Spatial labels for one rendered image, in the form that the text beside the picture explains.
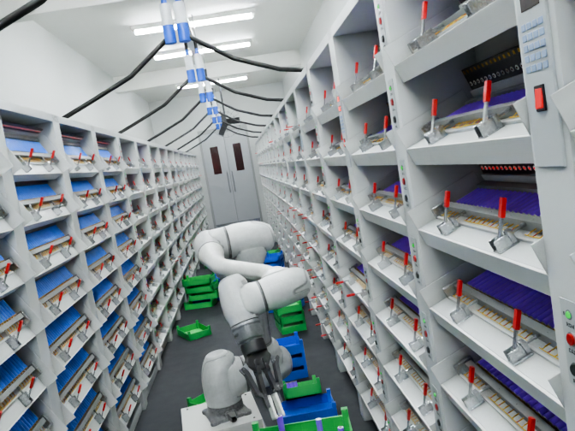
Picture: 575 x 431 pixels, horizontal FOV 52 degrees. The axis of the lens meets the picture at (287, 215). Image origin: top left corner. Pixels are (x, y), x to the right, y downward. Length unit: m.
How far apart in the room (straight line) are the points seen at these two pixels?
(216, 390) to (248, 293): 0.85
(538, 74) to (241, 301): 1.21
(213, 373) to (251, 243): 0.59
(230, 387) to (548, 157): 1.97
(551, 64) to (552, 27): 0.04
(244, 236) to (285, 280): 0.53
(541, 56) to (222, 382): 2.03
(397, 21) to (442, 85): 0.18
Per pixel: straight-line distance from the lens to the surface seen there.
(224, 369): 2.56
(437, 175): 1.47
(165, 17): 3.24
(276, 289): 1.81
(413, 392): 2.00
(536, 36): 0.83
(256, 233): 2.33
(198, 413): 2.78
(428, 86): 1.47
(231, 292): 1.81
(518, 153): 0.94
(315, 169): 3.52
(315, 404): 3.37
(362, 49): 2.17
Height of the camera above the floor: 1.35
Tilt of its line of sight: 5 degrees down
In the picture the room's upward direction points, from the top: 9 degrees counter-clockwise
